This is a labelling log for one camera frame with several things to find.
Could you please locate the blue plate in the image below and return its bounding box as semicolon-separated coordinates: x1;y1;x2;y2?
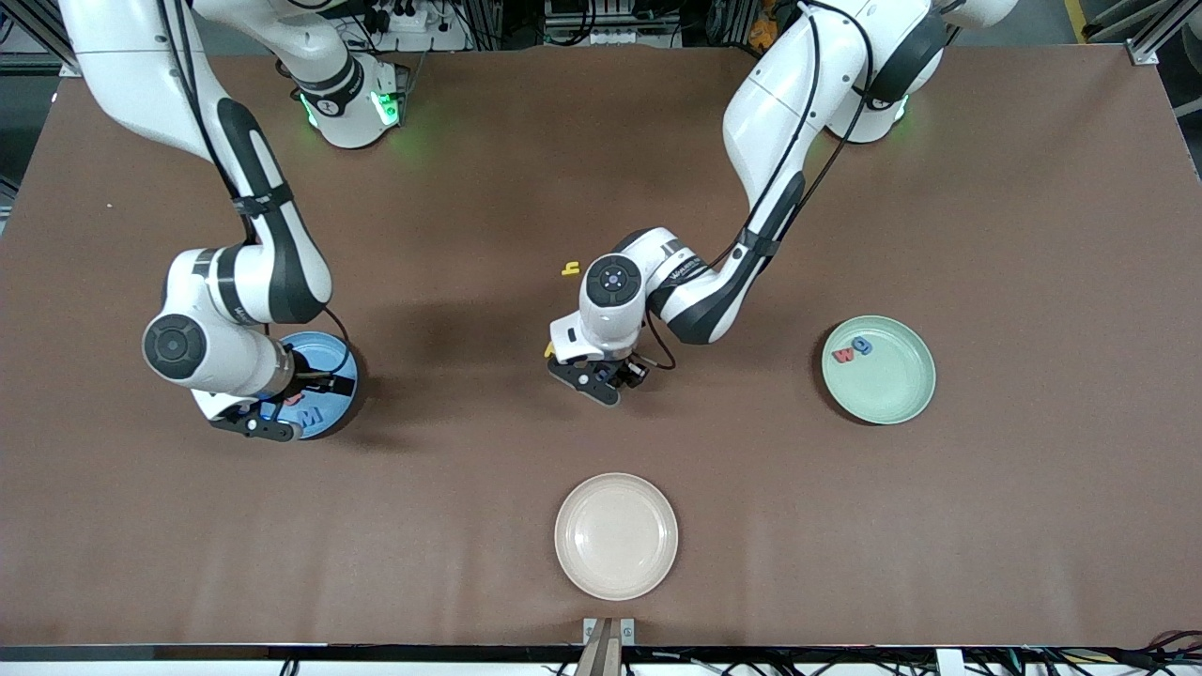
268;330;360;441

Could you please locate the brown table cover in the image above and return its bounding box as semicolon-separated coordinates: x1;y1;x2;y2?
0;45;1202;649

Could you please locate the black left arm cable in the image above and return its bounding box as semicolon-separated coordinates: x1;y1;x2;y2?
643;0;879;369

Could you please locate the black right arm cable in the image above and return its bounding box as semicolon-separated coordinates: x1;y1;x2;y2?
155;0;353;376

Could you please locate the orange items pile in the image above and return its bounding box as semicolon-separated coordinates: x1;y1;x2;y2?
748;0;780;53

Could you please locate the aluminium frame post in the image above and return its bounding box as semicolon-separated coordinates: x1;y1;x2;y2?
0;0;81;78
1127;0;1202;67

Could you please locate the black table edge rail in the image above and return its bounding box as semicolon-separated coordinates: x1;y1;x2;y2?
0;644;1202;664

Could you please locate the cream plate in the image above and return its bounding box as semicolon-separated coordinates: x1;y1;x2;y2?
554;472;679;602

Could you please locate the green plate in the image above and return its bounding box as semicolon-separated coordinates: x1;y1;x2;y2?
821;315;937;426

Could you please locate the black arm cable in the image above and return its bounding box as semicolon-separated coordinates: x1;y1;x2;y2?
643;0;879;369
155;0;353;376

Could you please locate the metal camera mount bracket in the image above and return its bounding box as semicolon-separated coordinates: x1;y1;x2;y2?
575;617;636;676

